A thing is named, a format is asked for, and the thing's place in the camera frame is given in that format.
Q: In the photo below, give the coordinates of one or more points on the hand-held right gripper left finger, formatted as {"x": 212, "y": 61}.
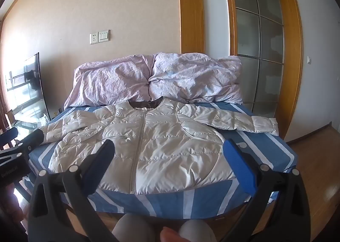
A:
{"x": 102, "y": 162}

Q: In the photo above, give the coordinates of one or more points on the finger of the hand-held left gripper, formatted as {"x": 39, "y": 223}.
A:
{"x": 32, "y": 139}
{"x": 8, "y": 135}

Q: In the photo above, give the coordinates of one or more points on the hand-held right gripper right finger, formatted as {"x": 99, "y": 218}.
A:
{"x": 239, "y": 162}

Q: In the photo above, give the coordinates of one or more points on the beige quilted down jacket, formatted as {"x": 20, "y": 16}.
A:
{"x": 159, "y": 146}

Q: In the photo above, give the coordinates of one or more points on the person's right hand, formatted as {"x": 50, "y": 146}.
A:
{"x": 172, "y": 235}

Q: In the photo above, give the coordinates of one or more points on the glass television stand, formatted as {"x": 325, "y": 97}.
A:
{"x": 29, "y": 125}

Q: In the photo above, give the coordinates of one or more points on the flat screen television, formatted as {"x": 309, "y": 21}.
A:
{"x": 29, "y": 90}

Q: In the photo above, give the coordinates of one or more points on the person's left leg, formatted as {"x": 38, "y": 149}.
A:
{"x": 135, "y": 228}

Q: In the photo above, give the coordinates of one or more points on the person's leg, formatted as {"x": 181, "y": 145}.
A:
{"x": 198, "y": 231}
{"x": 135, "y": 228}

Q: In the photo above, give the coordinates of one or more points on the blue striped bed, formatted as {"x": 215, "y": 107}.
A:
{"x": 172, "y": 204}

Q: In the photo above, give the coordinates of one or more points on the person's right leg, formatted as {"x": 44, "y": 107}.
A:
{"x": 198, "y": 231}

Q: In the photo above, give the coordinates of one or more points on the pink floral duvet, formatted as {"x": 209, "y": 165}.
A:
{"x": 186, "y": 79}

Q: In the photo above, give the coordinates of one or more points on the frosted glass door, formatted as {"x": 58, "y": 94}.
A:
{"x": 247, "y": 32}

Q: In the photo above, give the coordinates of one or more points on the white wall socket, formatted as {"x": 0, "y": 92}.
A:
{"x": 94, "y": 38}

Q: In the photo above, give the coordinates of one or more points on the white light switch panel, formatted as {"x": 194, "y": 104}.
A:
{"x": 103, "y": 36}

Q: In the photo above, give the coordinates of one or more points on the wooden wall trim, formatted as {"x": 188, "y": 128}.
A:
{"x": 191, "y": 5}

